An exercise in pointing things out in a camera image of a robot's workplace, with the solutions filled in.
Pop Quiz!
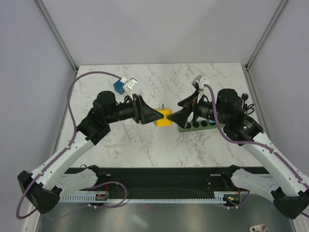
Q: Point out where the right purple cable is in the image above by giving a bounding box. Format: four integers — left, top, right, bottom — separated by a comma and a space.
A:
204, 84, 309, 216

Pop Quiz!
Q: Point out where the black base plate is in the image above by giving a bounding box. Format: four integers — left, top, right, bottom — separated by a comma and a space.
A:
65, 166, 268, 200

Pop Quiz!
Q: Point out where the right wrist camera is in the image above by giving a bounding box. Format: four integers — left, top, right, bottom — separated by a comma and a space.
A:
191, 75, 210, 91

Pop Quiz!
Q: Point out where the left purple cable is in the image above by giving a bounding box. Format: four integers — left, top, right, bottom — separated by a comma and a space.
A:
15, 71, 124, 219

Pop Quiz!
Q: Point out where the left aluminium frame post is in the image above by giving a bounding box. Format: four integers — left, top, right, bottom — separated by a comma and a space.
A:
33, 0, 78, 74

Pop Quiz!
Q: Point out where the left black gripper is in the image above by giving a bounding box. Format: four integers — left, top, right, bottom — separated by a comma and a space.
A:
106, 94, 164, 125

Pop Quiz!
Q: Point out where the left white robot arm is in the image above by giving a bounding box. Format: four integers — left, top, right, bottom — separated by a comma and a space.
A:
17, 91, 164, 214

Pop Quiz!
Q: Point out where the right aluminium frame post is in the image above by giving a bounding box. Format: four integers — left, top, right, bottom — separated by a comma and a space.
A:
243, 0, 289, 72

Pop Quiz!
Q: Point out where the green power strip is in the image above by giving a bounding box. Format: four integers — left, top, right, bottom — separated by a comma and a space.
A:
178, 120, 217, 133

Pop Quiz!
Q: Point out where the blue cube adapter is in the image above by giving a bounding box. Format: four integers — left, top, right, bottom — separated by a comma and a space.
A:
113, 80, 126, 95

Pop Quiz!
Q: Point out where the white power strip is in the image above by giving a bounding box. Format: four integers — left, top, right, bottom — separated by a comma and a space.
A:
104, 122, 131, 148

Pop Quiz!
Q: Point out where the black power strip cord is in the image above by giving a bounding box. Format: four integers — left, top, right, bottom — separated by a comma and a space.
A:
240, 93, 255, 116

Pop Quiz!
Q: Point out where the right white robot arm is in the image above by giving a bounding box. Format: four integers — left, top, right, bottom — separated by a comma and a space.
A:
168, 88, 309, 219

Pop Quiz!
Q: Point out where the purple cable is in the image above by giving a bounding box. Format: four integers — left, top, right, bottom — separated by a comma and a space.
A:
15, 71, 124, 219
204, 84, 309, 216

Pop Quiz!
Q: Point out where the aluminium frame post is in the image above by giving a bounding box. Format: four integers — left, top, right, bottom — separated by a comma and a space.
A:
243, 0, 289, 72
33, 0, 78, 74

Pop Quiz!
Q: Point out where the white cable duct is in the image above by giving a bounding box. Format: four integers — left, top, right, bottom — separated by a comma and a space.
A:
59, 191, 226, 204

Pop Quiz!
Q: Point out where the yellow cube adapter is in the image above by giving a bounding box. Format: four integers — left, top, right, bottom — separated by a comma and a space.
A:
153, 104, 172, 127

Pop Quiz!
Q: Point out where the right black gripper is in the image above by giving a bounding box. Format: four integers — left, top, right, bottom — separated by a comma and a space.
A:
168, 89, 229, 129

